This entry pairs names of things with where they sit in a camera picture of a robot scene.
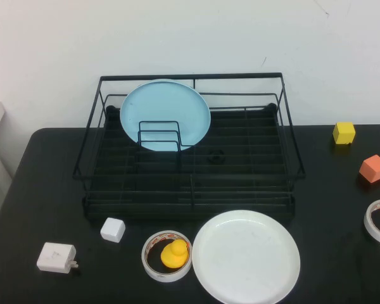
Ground white plate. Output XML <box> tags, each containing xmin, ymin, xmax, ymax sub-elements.
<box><xmin>191</xmin><ymin>209</ymin><xmax>301</xmax><ymax>304</ymax></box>

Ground light blue plate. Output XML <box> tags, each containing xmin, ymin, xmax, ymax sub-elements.
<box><xmin>119</xmin><ymin>79</ymin><xmax>212</xmax><ymax>152</ymax></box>

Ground black drip tray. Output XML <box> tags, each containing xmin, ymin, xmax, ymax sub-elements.
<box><xmin>82</xmin><ymin>103</ymin><xmax>296</xmax><ymax>222</ymax></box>

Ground yellow rubber duck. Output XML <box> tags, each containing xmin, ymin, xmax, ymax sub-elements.
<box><xmin>160</xmin><ymin>239</ymin><xmax>189</xmax><ymax>269</ymax></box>

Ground white cube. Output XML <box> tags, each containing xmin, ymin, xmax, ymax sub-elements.
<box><xmin>99</xmin><ymin>217</ymin><xmax>127</xmax><ymax>244</ymax></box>

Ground white tape roll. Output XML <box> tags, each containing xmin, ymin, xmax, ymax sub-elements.
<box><xmin>141</xmin><ymin>230</ymin><xmax>193</xmax><ymax>284</ymax></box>
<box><xmin>363</xmin><ymin>198</ymin><xmax>380</xmax><ymax>247</ymax></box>

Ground yellow cube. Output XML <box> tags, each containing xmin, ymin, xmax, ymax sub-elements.
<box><xmin>332</xmin><ymin>121</ymin><xmax>357</xmax><ymax>146</ymax></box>

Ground white power adapter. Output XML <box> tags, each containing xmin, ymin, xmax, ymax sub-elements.
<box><xmin>36</xmin><ymin>242</ymin><xmax>80</xmax><ymax>272</ymax></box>

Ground orange cube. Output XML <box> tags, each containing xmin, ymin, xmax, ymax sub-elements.
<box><xmin>358</xmin><ymin>154</ymin><xmax>380</xmax><ymax>184</ymax></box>

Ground black wire dish rack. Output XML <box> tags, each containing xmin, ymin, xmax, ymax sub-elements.
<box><xmin>72</xmin><ymin>72</ymin><xmax>307</xmax><ymax>221</ymax></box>

